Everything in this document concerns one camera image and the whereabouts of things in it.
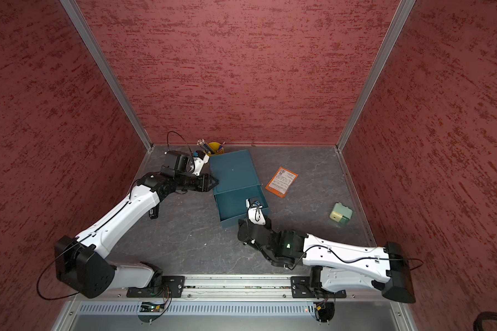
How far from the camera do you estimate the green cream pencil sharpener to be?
895 millimetres

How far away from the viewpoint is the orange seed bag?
1028mm

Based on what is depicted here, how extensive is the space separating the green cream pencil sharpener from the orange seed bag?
0.24 metres
